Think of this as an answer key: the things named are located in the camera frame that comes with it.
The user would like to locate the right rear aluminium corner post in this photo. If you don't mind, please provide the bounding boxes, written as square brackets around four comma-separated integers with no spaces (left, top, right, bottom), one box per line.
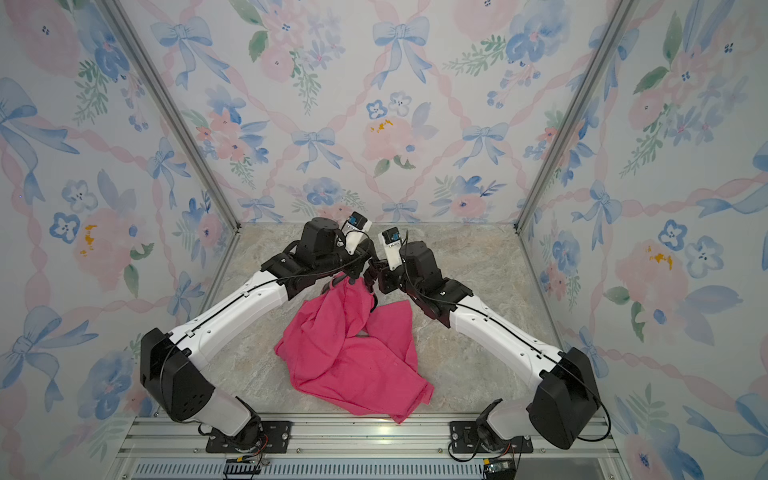
[514,0,636,234]

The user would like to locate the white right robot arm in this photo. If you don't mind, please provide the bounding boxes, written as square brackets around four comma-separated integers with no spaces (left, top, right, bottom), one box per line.
[365,229,603,451]

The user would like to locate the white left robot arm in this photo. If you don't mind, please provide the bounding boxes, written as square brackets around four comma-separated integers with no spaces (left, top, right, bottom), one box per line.
[140,212,376,452]

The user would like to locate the left rear aluminium corner post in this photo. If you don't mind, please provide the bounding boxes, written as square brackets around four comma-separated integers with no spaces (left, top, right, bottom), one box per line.
[96,0,241,232]

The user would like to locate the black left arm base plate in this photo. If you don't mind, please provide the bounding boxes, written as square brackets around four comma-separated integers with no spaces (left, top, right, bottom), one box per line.
[205,420,293,454]

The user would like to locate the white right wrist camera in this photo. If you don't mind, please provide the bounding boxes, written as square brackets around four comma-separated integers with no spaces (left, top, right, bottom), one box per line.
[381,227,402,271]

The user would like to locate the pink trousers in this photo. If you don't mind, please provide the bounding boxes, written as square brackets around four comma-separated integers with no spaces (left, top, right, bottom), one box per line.
[275,280,434,424]

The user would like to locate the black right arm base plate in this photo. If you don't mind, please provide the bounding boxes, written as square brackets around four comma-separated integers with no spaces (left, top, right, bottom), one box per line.
[449,421,534,456]

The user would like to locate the aluminium corner post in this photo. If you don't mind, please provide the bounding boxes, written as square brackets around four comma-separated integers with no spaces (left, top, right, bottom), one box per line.
[514,0,636,234]
[96,0,241,232]

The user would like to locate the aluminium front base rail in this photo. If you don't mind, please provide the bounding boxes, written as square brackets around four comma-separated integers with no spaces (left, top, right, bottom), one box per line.
[105,413,630,479]

